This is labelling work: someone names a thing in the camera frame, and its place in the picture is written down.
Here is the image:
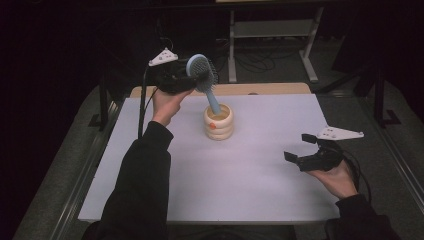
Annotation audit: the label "white table board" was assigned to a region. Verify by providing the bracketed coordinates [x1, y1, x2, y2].
[78, 93, 341, 225]

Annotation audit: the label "light blue hairbrush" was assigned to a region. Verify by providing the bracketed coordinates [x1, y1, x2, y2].
[185, 53, 223, 116]

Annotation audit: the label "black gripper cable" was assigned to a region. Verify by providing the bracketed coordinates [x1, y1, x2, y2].
[343, 151, 373, 204]
[137, 64, 160, 140]

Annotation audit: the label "wooden table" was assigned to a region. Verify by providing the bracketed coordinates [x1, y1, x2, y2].
[129, 82, 313, 99]

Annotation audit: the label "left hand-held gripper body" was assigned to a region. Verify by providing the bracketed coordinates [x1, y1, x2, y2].
[148, 48, 191, 94]

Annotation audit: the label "person's right hand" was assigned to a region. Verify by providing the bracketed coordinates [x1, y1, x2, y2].
[306, 161, 359, 200]

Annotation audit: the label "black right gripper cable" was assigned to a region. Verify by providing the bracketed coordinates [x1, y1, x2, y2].
[343, 151, 373, 204]

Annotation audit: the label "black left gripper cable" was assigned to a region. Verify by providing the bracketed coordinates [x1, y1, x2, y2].
[137, 64, 160, 140]

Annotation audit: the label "cream ringed holder cup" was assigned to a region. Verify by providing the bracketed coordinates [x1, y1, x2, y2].
[203, 103, 235, 142]

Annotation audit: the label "tangled black floor cables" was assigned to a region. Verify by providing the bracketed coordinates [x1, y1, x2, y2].
[156, 19, 294, 85]

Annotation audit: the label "grey metal desk frame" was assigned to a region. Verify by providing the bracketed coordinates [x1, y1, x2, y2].
[228, 6, 325, 84]

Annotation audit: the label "black metal stand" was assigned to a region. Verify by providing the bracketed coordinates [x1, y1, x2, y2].
[372, 64, 403, 129]
[88, 76, 113, 132]

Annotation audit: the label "aluminium frame rail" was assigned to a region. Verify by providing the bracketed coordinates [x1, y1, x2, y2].
[49, 99, 125, 240]
[359, 96, 424, 214]

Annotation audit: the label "person's left hand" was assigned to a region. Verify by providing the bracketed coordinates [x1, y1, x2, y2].
[151, 88, 195, 128]

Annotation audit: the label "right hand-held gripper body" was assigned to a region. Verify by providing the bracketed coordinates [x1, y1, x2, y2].
[298, 125, 365, 173]

